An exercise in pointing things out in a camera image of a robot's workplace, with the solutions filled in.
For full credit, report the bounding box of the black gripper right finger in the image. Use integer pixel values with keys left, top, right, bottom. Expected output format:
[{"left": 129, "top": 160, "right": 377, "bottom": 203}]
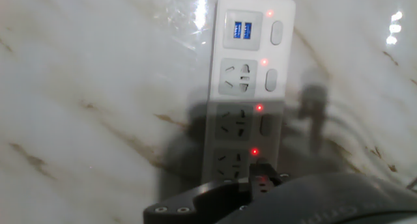
[{"left": 261, "top": 163, "right": 291, "bottom": 194}]

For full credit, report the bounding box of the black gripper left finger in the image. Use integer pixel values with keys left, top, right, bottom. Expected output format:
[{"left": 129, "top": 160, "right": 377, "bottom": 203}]
[{"left": 143, "top": 163, "right": 263, "bottom": 224}]

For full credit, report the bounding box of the white four-switch power strip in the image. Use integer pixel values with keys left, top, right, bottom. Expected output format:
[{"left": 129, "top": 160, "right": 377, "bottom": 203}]
[{"left": 200, "top": 0, "right": 297, "bottom": 186}]

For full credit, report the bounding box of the marble pattern table sheet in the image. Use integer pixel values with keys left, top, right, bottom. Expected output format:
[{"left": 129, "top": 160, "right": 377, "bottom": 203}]
[{"left": 0, "top": 0, "right": 417, "bottom": 224}]

